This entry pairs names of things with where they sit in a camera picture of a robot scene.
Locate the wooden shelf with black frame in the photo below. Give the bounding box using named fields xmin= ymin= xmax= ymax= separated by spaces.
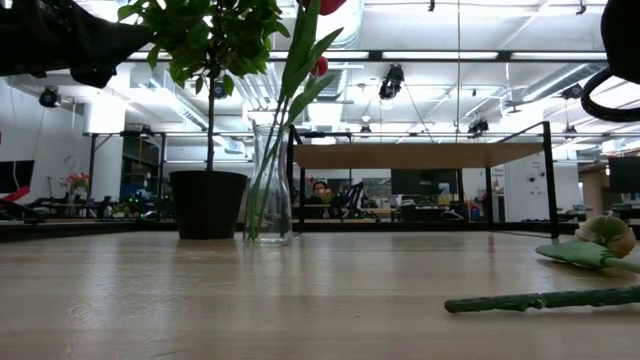
xmin=286 ymin=121 xmax=562 ymax=240

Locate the narrow clear glass vase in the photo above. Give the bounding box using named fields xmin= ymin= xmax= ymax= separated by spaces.
xmin=243 ymin=123 xmax=295 ymax=247

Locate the pink flower bouquet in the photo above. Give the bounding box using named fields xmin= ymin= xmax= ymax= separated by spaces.
xmin=60 ymin=172 xmax=92 ymax=197

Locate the green plant in black pot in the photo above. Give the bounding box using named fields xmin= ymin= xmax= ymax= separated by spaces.
xmin=117 ymin=0 xmax=292 ymax=241

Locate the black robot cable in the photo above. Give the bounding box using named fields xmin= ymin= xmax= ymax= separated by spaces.
xmin=579 ymin=67 xmax=640 ymax=124

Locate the seated person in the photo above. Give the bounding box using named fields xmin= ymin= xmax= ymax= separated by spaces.
xmin=308 ymin=180 xmax=332 ymax=206

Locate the black monitor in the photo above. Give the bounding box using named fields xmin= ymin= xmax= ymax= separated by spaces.
xmin=0 ymin=159 xmax=36 ymax=195
xmin=390 ymin=168 xmax=459 ymax=197
xmin=607 ymin=156 xmax=640 ymax=195

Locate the black overhead light bar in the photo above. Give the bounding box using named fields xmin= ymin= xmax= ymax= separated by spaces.
xmin=124 ymin=49 xmax=609 ymax=64

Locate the dark red artificial tulip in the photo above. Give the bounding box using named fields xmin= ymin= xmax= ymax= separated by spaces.
xmin=247 ymin=0 xmax=347 ymax=242

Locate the black metal background frame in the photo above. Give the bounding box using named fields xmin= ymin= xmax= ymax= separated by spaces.
xmin=82 ymin=130 xmax=169 ymax=202

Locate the red angled object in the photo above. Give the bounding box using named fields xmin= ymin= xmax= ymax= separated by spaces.
xmin=0 ymin=185 xmax=31 ymax=204

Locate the pink artificial flower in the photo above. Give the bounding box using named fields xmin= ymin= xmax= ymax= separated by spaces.
xmin=534 ymin=214 xmax=640 ymax=275

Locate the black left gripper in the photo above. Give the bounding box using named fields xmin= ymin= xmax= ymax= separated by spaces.
xmin=0 ymin=0 xmax=157 ymax=90

